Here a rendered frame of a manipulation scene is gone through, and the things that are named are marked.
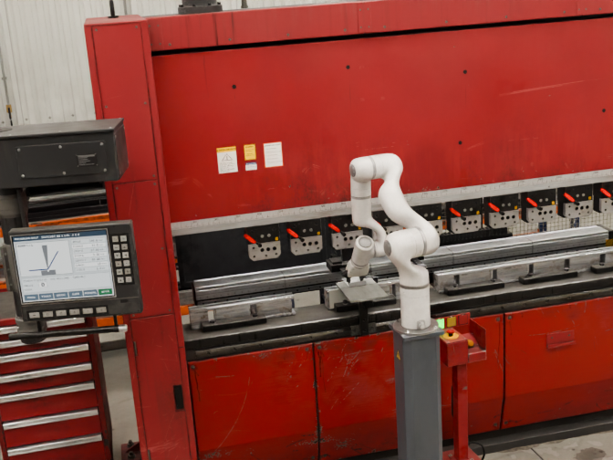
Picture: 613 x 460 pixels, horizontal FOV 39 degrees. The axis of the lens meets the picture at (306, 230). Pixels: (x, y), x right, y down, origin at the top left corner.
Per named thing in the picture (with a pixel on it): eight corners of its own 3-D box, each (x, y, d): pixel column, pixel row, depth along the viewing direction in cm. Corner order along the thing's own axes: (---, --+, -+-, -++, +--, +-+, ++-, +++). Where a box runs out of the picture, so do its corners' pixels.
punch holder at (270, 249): (249, 261, 403) (246, 227, 399) (246, 256, 411) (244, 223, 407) (281, 256, 406) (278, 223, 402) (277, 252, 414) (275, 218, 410)
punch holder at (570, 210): (565, 219, 435) (566, 186, 431) (556, 214, 443) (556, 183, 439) (592, 215, 438) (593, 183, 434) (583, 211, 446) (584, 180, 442)
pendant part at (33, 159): (9, 356, 334) (-29, 138, 310) (25, 331, 358) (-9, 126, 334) (141, 346, 335) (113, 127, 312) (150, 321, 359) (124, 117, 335)
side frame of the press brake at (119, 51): (150, 531, 405) (83, 24, 341) (141, 442, 485) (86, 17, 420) (204, 521, 409) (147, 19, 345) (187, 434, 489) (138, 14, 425)
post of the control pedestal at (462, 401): (458, 462, 422) (456, 360, 406) (453, 456, 426) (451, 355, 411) (468, 460, 423) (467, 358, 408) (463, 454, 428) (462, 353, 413)
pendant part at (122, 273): (22, 323, 328) (6, 232, 318) (30, 311, 339) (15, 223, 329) (141, 313, 329) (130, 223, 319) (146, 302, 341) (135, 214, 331)
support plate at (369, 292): (350, 303, 394) (350, 301, 394) (336, 285, 419) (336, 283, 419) (389, 297, 398) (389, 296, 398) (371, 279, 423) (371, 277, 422)
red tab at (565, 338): (548, 348, 438) (548, 335, 436) (546, 347, 440) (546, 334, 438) (575, 343, 441) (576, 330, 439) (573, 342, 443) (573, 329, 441)
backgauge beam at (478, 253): (196, 308, 432) (193, 288, 429) (192, 298, 445) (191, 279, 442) (614, 248, 478) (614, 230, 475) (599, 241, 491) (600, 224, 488)
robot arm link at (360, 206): (382, 189, 394) (384, 252, 403) (348, 193, 390) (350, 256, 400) (389, 194, 385) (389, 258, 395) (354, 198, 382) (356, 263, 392)
